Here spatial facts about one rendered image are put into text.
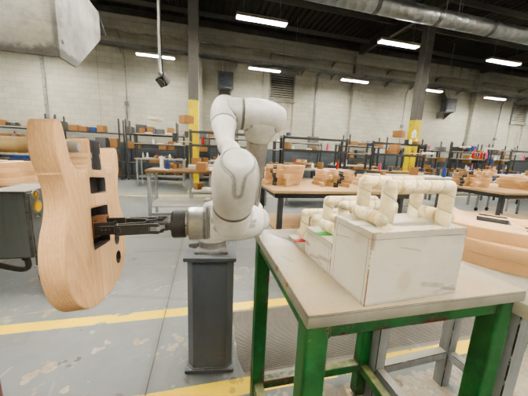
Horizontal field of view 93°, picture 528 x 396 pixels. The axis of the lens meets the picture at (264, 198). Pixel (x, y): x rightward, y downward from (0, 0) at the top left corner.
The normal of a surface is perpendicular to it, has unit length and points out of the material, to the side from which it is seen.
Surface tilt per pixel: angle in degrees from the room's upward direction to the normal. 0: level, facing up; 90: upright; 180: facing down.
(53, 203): 79
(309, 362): 89
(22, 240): 90
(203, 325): 90
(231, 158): 48
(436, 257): 90
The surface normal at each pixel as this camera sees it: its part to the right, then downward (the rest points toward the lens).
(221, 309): 0.10, 0.18
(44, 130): 0.22, -0.10
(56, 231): 0.18, -0.38
